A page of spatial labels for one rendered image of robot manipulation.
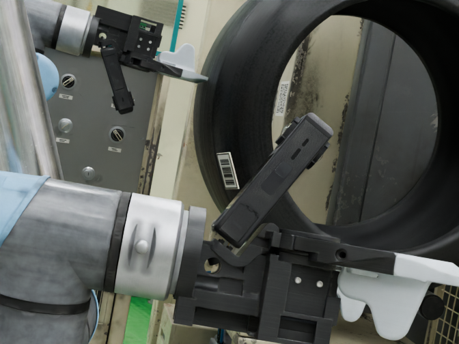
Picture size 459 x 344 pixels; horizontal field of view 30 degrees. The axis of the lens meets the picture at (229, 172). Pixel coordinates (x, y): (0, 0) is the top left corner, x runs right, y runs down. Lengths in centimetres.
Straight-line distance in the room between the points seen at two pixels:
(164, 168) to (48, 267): 467
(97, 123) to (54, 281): 140
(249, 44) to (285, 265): 79
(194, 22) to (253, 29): 393
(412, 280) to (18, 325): 27
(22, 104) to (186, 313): 24
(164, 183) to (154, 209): 467
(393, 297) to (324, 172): 121
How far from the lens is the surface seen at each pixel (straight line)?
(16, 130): 74
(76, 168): 201
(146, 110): 201
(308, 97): 179
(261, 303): 62
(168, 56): 143
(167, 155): 527
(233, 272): 63
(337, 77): 180
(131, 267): 61
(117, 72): 143
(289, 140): 63
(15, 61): 74
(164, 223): 61
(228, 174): 136
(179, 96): 527
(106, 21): 143
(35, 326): 62
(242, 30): 139
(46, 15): 142
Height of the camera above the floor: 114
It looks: 3 degrees down
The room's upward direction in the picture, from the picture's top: 10 degrees clockwise
